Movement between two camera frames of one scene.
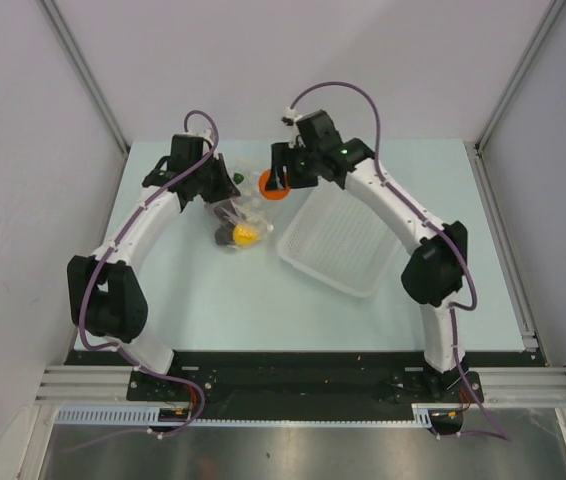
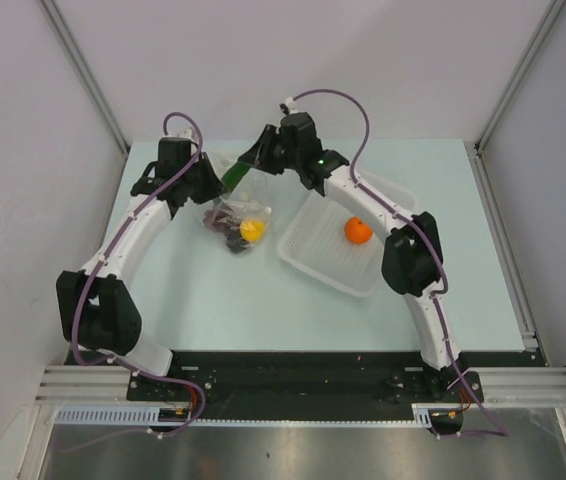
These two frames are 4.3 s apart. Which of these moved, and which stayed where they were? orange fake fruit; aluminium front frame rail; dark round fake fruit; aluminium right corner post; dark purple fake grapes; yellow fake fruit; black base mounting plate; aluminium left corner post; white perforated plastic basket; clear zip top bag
Moved: dark purple fake grapes; orange fake fruit; dark round fake fruit; clear zip top bag; yellow fake fruit
Stayed: white perforated plastic basket; aluminium front frame rail; aluminium left corner post; black base mounting plate; aluminium right corner post
